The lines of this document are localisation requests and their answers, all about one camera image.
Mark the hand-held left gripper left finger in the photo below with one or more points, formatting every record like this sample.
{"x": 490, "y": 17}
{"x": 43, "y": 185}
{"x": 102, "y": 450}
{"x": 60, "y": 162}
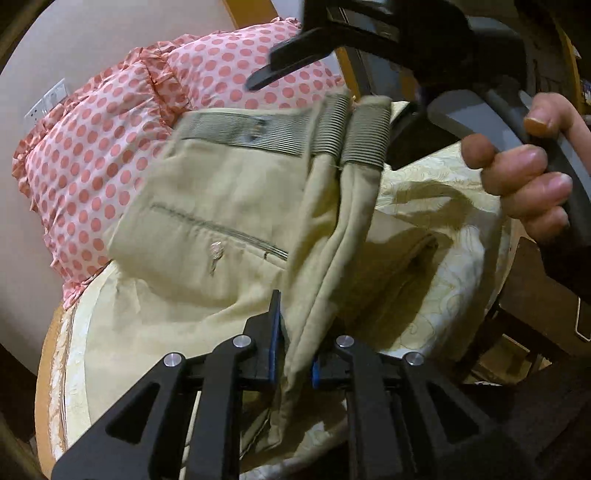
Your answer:
{"x": 274, "y": 344}

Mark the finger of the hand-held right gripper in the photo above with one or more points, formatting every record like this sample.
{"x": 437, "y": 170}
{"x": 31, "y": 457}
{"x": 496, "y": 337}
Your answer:
{"x": 295, "y": 53}

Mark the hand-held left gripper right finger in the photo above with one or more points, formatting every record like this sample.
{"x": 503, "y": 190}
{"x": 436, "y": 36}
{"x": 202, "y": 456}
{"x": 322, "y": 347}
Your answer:
{"x": 316, "y": 371}

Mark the beige pants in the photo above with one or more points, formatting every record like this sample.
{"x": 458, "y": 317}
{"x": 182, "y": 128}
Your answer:
{"x": 231, "y": 240}

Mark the person's right hand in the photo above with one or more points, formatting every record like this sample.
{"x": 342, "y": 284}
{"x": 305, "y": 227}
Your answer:
{"x": 526, "y": 170}

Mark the cream patterned bedsheet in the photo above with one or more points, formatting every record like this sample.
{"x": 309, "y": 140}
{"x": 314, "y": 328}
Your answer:
{"x": 429, "y": 230}

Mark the pink polka dot pillow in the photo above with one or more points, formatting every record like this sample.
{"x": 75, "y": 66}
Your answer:
{"x": 115, "y": 152}

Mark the dark wooden furniture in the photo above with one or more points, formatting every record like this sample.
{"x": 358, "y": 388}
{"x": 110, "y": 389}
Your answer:
{"x": 521, "y": 304}

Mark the white wall socket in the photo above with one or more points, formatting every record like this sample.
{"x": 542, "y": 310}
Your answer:
{"x": 48, "y": 99}

